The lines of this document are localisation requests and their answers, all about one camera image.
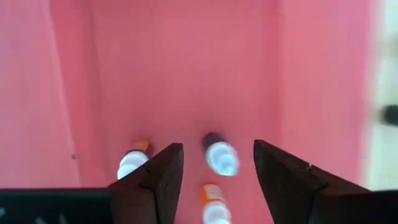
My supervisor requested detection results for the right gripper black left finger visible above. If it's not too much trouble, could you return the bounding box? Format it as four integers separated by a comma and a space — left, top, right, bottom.
107, 142, 185, 224

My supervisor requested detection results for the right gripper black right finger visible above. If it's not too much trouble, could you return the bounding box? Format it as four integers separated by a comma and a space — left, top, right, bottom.
253, 139, 398, 224

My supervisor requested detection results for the pink translucent plastic bin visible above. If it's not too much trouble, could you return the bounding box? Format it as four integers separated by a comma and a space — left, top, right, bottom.
0, 0, 383, 224

